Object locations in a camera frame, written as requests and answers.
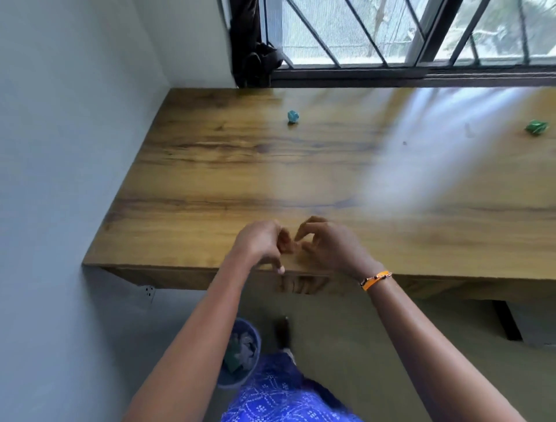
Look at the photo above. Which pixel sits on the person's right hand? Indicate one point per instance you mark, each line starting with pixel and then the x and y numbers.
pixel 336 250

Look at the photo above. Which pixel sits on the person's left hand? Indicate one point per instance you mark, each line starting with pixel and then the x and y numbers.
pixel 256 241

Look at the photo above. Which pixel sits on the person's right fingers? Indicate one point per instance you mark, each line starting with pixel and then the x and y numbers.
pixel 309 226

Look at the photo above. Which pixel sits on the person's left fingers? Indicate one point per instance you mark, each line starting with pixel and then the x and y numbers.
pixel 284 241

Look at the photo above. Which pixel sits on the person's right forearm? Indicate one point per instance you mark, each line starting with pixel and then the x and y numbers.
pixel 430 348

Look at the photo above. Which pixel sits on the person's left forearm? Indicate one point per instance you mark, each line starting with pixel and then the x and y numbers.
pixel 195 343

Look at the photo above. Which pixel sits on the blue waste bin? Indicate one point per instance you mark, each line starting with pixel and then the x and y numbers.
pixel 254 343

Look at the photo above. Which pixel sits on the blue crumpled paper ball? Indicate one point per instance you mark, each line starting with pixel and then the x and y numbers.
pixel 293 116

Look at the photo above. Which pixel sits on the paper scraps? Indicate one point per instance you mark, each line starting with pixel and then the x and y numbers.
pixel 239 348

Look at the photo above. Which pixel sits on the blue patterned garment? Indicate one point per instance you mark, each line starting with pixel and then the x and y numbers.
pixel 278 391

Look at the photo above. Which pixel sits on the dark curtain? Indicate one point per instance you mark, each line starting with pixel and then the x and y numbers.
pixel 249 43

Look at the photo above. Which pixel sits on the black metal window grille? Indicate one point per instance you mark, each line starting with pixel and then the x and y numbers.
pixel 313 32

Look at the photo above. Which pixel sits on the black table leg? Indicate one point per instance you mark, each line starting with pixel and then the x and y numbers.
pixel 508 321

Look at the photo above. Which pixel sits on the green crumpled paper ball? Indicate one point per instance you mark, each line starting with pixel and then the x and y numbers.
pixel 536 127

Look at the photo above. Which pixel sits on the white wall socket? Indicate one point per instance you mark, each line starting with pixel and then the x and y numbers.
pixel 150 294

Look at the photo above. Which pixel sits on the black window frame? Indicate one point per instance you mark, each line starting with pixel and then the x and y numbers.
pixel 347 80

